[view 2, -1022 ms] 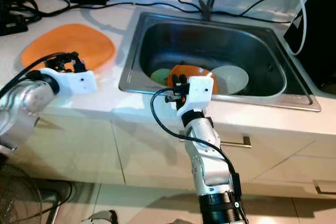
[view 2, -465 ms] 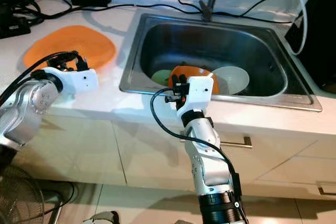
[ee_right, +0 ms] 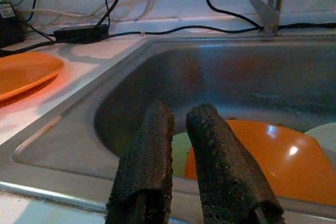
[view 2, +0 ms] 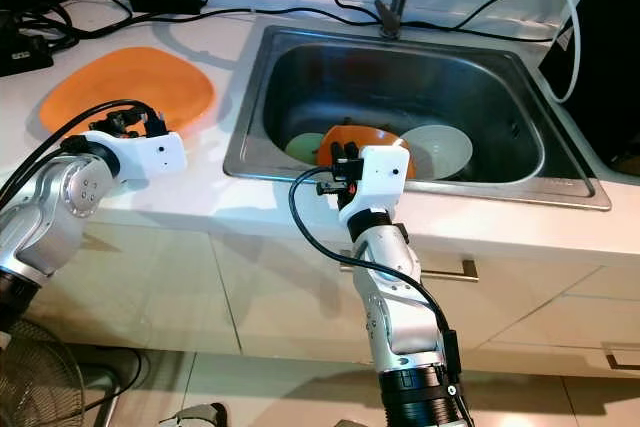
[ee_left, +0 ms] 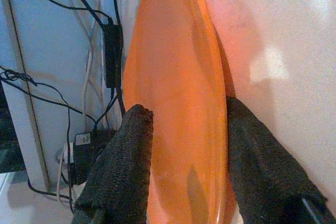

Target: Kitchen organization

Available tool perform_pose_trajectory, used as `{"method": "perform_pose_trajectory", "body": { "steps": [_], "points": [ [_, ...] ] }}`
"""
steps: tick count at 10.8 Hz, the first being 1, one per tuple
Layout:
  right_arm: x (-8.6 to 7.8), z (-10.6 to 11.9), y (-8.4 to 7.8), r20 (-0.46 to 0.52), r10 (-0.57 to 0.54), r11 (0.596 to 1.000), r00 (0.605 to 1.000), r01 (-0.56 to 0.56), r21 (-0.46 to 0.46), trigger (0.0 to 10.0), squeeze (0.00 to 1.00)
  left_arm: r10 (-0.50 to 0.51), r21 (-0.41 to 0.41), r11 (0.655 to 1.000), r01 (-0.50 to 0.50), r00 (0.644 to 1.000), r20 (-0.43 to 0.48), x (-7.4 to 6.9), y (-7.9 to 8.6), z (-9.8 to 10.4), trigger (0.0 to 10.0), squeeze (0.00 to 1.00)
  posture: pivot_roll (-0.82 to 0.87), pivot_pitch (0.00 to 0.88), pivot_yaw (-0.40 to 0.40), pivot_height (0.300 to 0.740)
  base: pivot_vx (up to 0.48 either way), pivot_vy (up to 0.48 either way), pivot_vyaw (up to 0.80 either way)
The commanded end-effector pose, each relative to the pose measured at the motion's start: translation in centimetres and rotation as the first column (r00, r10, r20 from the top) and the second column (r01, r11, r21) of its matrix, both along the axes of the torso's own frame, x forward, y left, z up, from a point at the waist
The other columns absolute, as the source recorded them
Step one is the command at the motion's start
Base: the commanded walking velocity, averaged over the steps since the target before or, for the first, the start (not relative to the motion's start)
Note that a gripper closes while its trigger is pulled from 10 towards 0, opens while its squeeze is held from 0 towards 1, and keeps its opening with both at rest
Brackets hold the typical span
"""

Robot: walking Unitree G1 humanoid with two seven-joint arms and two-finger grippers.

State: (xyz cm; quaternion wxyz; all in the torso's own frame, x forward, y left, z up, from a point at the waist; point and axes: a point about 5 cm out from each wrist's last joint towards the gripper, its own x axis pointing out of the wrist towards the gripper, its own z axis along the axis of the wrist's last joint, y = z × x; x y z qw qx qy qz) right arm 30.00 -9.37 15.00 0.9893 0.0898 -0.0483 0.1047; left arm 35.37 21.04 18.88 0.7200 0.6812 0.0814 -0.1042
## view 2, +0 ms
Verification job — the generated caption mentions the orange bowl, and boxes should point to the orange bowl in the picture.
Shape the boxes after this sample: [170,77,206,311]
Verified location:
[317,125,416,178]

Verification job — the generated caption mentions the white kitchen base cabinet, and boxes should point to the white kitchen base cabinet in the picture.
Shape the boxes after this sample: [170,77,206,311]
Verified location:
[0,217,640,378]

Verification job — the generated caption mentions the green plate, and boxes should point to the green plate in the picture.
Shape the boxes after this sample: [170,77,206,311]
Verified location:
[285,132,326,163]

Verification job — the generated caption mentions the large orange plate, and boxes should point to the large orange plate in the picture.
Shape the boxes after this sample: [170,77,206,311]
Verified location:
[38,47,216,138]

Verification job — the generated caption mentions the white bowl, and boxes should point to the white bowl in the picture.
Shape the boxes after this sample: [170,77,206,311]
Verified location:
[400,124,474,183]

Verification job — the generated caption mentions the stainless steel sink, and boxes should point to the stainless steel sink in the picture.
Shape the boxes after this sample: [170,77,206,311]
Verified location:
[223,25,613,213]

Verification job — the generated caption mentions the black power strip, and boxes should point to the black power strip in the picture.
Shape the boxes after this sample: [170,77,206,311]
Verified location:
[0,32,56,78]

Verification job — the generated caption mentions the grey floor fan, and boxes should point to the grey floor fan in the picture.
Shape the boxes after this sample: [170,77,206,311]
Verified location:
[0,317,86,427]

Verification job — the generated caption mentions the black appliance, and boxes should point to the black appliance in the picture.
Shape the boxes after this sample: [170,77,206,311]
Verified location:
[540,0,640,173]

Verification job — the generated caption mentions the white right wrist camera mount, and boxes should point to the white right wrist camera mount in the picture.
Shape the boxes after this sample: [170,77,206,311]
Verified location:
[338,145,411,213]

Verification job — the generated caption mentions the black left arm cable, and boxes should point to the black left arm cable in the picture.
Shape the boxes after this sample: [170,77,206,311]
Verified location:
[0,99,161,208]

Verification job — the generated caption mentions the silver drawer handle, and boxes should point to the silver drawer handle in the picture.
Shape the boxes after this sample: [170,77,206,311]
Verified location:
[605,347,640,373]
[345,250,481,281]

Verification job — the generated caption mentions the white water hose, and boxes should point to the white water hose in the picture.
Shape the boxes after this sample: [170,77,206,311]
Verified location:
[530,0,583,103]

